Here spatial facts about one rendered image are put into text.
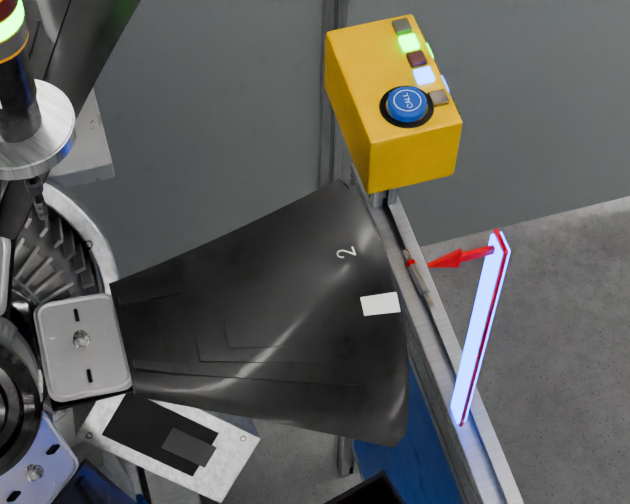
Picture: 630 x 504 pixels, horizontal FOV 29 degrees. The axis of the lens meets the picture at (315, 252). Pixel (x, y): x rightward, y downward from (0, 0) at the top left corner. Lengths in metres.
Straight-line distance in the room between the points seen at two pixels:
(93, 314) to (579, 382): 1.48
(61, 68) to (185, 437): 0.38
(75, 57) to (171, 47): 0.90
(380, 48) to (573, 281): 1.23
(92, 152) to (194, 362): 0.58
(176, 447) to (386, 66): 0.45
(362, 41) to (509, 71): 0.76
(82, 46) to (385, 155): 0.46
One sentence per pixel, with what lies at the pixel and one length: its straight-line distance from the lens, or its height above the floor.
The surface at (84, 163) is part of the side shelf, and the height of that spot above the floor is 0.86.
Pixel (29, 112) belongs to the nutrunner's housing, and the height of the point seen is 1.48.
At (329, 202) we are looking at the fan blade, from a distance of 1.02.
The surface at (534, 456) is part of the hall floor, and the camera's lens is 2.24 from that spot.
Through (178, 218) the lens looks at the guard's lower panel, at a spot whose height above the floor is 0.33.
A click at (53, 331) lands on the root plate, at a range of 0.97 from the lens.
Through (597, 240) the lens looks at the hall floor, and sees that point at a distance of 2.50.
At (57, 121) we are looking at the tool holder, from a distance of 0.74.
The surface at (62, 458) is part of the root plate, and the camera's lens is 1.03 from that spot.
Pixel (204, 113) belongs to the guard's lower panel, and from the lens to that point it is 1.87.
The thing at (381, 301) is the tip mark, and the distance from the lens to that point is 1.00.
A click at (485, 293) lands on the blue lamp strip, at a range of 1.07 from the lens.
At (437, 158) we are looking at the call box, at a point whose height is 1.02.
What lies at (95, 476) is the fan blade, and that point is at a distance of 1.04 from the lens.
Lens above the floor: 2.02
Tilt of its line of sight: 57 degrees down
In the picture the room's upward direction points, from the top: 1 degrees clockwise
